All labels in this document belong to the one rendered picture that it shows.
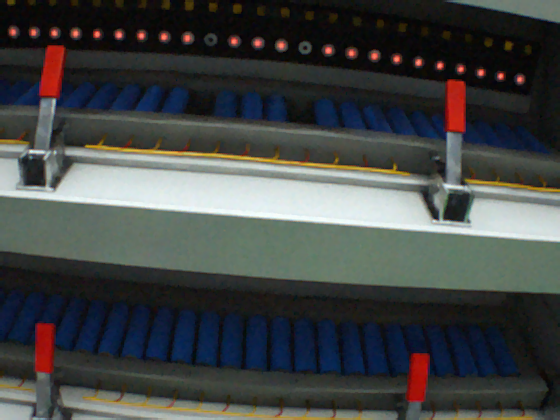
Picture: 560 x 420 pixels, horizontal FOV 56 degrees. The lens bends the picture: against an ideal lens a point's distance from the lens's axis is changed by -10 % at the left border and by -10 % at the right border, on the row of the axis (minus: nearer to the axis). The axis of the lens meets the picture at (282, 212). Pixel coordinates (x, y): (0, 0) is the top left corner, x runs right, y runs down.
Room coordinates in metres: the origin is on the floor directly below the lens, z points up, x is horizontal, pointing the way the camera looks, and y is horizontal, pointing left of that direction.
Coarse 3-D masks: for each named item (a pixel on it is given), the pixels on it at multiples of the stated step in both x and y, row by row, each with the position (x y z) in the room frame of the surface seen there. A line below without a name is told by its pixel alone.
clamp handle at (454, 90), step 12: (456, 84) 0.37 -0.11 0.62; (456, 96) 0.37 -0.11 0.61; (456, 108) 0.37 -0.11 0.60; (444, 120) 0.37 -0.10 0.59; (456, 120) 0.37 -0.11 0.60; (456, 132) 0.37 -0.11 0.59; (456, 144) 0.37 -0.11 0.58; (456, 156) 0.36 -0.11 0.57; (456, 168) 0.36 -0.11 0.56; (444, 180) 0.37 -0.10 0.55; (456, 180) 0.36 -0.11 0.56
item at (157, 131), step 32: (0, 128) 0.39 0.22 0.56; (32, 128) 0.39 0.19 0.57; (96, 128) 0.39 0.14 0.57; (128, 128) 0.39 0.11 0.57; (160, 128) 0.40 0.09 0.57; (192, 128) 0.40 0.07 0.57; (224, 128) 0.40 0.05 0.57; (256, 128) 0.40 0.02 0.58; (288, 128) 0.40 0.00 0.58; (320, 128) 0.41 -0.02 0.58; (352, 128) 0.42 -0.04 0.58; (256, 160) 0.39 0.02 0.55; (320, 160) 0.41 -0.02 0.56; (352, 160) 0.41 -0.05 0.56; (384, 160) 0.41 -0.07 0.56; (416, 160) 0.41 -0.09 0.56; (480, 160) 0.41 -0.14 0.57; (512, 160) 0.41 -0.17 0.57; (544, 160) 0.42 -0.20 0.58
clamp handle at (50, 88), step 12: (48, 48) 0.35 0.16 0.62; (60, 48) 0.35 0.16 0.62; (48, 60) 0.35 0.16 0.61; (60, 60) 0.35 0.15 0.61; (48, 72) 0.35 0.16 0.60; (60, 72) 0.35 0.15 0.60; (48, 84) 0.35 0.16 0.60; (60, 84) 0.35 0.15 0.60; (48, 96) 0.35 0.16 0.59; (48, 108) 0.35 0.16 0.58; (48, 120) 0.35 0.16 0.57; (36, 132) 0.34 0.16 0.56; (48, 132) 0.34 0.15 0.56; (36, 144) 0.34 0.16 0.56; (48, 144) 0.34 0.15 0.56
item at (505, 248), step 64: (0, 64) 0.49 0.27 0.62; (128, 64) 0.49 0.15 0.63; (192, 64) 0.50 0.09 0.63; (256, 64) 0.50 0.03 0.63; (0, 192) 0.33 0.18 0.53; (64, 192) 0.34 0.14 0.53; (128, 192) 0.35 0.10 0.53; (192, 192) 0.35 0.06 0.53; (256, 192) 0.36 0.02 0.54; (320, 192) 0.37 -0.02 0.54; (384, 192) 0.38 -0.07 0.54; (64, 256) 0.35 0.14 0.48; (128, 256) 0.35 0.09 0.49; (192, 256) 0.35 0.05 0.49; (256, 256) 0.35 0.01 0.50; (320, 256) 0.35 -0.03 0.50; (384, 256) 0.35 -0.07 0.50; (448, 256) 0.35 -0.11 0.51; (512, 256) 0.35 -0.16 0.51
